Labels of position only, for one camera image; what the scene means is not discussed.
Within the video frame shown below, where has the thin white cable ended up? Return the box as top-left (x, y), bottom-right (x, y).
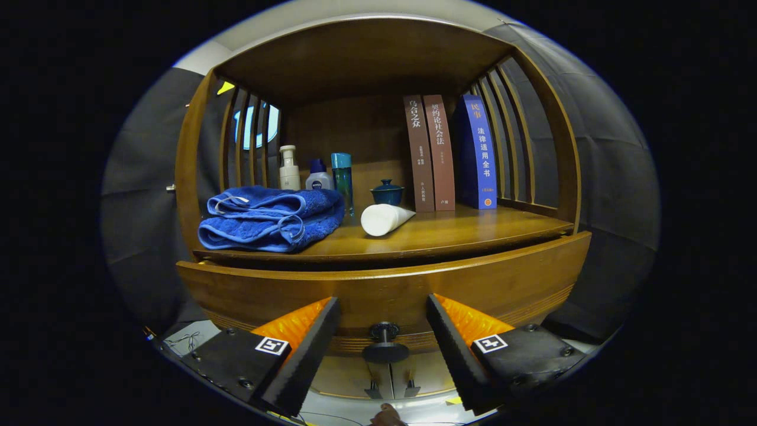
top-left (163, 333), bottom-right (202, 353)

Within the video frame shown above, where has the blue lidded ceramic bowl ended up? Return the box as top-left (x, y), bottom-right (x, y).
top-left (370, 179), bottom-right (406, 206)

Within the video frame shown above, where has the wooden cabinet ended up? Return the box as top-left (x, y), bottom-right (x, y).
top-left (173, 17), bottom-right (583, 400)

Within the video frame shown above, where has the wooden cabinet door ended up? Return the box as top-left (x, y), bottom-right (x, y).
top-left (313, 355), bottom-right (391, 400)
top-left (390, 352), bottom-right (456, 398)

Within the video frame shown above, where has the reddish brown book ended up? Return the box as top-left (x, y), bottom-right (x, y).
top-left (423, 95), bottom-right (456, 211)

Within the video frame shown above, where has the white bottle with blue cap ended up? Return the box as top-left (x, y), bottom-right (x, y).
top-left (305, 158), bottom-right (334, 191)

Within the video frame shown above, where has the black drawer knob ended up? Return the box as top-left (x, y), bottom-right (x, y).
top-left (362, 321), bottom-right (410, 364)

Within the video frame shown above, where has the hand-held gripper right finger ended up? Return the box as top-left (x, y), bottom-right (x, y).
top-left (426, 294), bottom-right (586, 415)

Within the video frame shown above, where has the blue book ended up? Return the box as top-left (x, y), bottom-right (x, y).
top-left (458, 95), bottom-right (499, 210)

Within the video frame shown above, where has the clear teal bottle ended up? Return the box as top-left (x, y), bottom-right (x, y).
top-left (331, 153), bottom-right (354, 217)

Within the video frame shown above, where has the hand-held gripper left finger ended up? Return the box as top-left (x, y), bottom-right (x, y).
top-left (177, 297), bottom-right (341, 417)

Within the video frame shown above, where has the wooden countertop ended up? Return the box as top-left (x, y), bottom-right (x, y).
top-left (194, 204), bottom-right (574, 264)

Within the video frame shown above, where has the white and green tube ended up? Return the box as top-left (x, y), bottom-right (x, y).
top-left (361, 204), bottom-right (416, 237)

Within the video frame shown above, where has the wooden drawer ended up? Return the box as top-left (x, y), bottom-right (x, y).
top-left (176, 231), bottom-right (592, 356)

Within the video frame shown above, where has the white pump bottle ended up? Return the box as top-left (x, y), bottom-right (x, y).
top-left (279, 145), bottom-right (301, 191)

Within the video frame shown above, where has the dark brown book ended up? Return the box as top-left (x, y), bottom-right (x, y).
top-left (403, 95), bottom-right (435, 212)

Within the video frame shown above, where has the folded blue towel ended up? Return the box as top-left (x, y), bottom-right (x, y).
top-left (198, 186), bottom-right (346, 253)

